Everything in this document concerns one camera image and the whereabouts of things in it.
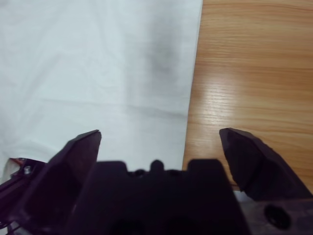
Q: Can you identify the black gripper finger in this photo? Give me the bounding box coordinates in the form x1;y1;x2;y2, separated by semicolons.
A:
219;127;313;200
22;129;102;222

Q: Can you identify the white t-shirt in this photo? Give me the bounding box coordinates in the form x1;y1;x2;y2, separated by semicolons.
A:
0;0;203;187

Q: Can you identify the dark camera post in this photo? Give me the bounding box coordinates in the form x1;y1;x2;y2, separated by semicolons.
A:
0;159;49;196

